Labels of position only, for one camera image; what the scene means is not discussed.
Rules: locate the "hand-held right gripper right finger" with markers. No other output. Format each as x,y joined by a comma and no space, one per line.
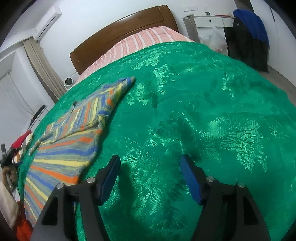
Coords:
192,183

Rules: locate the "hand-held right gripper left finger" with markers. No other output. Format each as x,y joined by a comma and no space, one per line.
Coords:
108,183

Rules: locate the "striped knit sweater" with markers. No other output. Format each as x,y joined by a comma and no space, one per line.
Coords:
60,148

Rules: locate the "person's left forearm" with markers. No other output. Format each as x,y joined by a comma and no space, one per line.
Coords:
8,204

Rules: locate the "dark clothes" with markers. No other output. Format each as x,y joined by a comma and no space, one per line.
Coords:
38,112

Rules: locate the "person's left hand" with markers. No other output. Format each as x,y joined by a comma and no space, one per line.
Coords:
10,179

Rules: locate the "striped pillow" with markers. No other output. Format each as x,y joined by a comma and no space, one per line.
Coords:
27,144

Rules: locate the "white sheer curtain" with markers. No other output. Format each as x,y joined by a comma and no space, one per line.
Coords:
16,99

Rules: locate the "orange fleece clothing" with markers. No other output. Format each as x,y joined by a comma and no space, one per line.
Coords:
23,227

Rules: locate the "green satin blanket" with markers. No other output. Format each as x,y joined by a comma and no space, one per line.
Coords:
185,104

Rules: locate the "beige curtain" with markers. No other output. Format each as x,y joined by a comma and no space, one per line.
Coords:
44,69

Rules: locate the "small white fan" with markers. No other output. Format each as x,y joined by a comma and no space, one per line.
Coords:
69,83

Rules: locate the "white air conditioner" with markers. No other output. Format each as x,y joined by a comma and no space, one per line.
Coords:
46,23

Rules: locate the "black jacket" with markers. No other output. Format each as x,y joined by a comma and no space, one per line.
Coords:
242,46

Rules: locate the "white plastic bag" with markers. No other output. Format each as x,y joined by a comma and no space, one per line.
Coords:
215,38

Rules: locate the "pink striped bed sheet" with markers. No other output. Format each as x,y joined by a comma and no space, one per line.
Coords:
143,38

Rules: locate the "wooden headboard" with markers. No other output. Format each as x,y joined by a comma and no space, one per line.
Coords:
120,25

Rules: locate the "white desk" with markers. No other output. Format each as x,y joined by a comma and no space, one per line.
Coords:
208,22

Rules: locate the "blue jacket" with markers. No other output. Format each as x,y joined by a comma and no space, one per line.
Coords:
254,25

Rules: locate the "small clear bottle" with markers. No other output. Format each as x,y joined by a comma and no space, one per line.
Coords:
206,11

